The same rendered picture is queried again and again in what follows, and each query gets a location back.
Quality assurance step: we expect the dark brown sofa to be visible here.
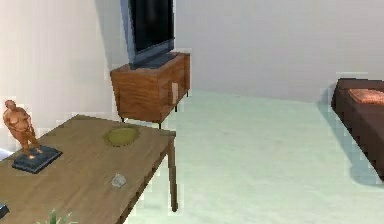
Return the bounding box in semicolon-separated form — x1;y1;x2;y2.
330;77;384;182

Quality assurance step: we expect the small grey lump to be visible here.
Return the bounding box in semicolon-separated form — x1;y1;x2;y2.
110;172;128;189

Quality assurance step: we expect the bronze figure statue dark base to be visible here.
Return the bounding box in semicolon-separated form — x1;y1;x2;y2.
2;99;64;175

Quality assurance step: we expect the orange brown cushion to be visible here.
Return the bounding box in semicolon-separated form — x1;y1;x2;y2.
348;88;384;106

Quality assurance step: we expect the brown wooden table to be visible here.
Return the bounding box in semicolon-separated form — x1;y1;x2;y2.
0;114;179;224

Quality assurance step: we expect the olive green round plate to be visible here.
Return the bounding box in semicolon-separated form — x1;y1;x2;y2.
102;126;140;148

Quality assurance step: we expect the green house plant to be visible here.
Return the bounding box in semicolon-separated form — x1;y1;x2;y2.
35;208;78;224

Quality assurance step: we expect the brown wooden tv cabinet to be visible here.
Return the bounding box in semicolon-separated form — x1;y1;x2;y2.
109;51;192;130

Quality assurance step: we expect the grey flat screen television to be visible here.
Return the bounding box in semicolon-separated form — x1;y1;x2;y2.
120;0;178;70

